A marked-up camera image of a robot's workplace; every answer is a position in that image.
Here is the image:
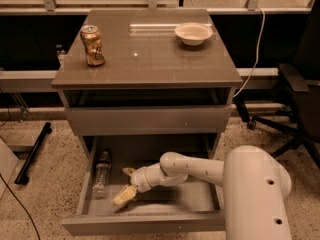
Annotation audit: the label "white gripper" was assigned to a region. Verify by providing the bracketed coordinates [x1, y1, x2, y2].
[112, 167, 153, 206]

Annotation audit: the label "clear plastic water bottle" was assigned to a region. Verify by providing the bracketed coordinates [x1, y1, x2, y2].
[92, 150, 112, 198]

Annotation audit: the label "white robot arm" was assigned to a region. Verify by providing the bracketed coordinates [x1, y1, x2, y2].
[112, 146, 292, 240]

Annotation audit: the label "open grey middle drawer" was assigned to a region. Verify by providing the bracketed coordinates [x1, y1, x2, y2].
[62, 134, 224, 236]

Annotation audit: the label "grey top drawer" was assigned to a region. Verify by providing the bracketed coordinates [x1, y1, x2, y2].
[65, 105, 231, 136]

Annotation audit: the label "grey drawer cabinet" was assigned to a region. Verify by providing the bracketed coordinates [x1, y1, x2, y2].
[51, 8, 244, 158]

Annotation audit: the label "bottle behind cabinet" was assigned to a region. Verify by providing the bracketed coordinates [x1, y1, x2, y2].
[56, 44, 66, 67]

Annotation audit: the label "black floor stand bar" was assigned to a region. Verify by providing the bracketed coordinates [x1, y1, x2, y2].
[14, 122, 52, 185]

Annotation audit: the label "crushed gold soda can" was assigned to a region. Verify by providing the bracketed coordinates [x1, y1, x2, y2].
[80, 25, 105, 67]

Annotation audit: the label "white paper bowl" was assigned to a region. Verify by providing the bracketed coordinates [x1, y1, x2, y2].
[174, 22, 213, 46]

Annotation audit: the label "black office chair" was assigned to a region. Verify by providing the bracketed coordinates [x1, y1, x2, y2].
[247, 0, 320, 168]

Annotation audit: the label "metal window railing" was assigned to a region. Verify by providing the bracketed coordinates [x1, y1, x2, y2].
[0, 0, 320, 16]

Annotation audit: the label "black floor cable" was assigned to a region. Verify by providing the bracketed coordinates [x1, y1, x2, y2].
[0, 173, 42, 240]

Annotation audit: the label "white hanging cable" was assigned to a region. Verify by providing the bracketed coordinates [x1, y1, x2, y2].
[232, 7, 266, 99]

